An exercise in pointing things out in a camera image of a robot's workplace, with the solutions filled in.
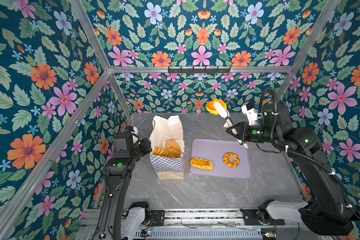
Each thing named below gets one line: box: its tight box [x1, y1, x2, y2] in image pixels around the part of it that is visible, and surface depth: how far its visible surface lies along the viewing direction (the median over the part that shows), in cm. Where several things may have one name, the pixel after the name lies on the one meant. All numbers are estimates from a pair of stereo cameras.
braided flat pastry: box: [190, 157, 214, 171], surface depth 90 cm
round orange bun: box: [165, 140, 181, 151], surface depth 98 cm
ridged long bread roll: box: [153, 147, 176, 158], surface depth 85 cm
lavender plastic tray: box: [189, 138, 252, 180], surface depth 95 cm
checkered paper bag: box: [149, 153, 185, 180], surface depth 73 cm
